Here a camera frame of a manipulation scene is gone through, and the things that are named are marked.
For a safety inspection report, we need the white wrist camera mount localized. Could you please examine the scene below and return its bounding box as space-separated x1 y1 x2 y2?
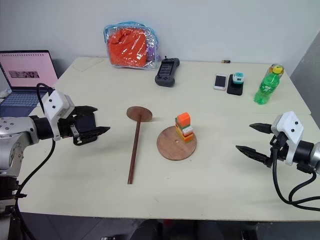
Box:
41 88 76 141
270 111 305 166

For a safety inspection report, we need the orange toy block tower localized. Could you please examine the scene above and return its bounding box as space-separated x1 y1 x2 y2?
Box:
174 112 195 145

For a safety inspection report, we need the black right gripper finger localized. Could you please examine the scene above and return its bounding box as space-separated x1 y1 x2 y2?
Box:
249 122 274 135
235 145 273 168

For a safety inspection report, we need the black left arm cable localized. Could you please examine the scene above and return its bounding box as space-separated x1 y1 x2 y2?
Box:
14 82 57 201

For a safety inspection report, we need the dark robot torso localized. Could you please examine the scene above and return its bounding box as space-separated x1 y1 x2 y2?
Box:
0 174 36 240

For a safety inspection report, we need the small teal white device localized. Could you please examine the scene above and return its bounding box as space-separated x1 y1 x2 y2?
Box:
231 72 245 85

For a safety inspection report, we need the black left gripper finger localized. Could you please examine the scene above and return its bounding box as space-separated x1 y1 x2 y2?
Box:
79 126 112 143
72 105 99 117

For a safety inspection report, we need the round wooden disc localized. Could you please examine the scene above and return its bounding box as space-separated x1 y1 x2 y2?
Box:
156 125 199 162

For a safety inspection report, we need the black phone with teal object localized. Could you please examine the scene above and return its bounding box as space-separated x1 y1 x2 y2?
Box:
226 74 245 96

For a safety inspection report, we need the open laptop with pink screen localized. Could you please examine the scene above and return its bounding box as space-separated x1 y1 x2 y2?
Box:
0 49 59 118

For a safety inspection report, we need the clear bag with orange cloth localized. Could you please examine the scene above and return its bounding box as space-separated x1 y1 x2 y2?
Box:
103 21 161 72

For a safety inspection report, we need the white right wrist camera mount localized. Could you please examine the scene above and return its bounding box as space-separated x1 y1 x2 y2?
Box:
270 111 305 166

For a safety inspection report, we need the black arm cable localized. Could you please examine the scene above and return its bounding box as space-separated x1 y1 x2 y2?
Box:
271 146 320 210
14 82 57 201

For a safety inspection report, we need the green plastic drink bottle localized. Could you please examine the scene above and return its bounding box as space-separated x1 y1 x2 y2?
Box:
254 63 285 106

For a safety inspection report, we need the grey handheld remote controller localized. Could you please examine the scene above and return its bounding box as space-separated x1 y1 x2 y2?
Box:
154 56 181 88

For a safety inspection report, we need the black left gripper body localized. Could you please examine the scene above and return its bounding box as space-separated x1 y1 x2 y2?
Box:
57 112 98 147

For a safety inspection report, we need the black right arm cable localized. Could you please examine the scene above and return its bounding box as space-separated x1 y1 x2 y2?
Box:
271 146 320 210

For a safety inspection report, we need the wooden stick with disc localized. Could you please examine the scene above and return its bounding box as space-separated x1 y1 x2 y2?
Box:
126 106 154 185

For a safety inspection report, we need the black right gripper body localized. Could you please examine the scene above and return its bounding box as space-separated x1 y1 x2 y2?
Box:
265 131 289 169

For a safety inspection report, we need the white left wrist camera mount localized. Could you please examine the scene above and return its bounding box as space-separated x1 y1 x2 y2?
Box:
41 88 76 141

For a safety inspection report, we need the white smartphone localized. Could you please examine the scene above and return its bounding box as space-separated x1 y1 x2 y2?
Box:
213 73 228 92

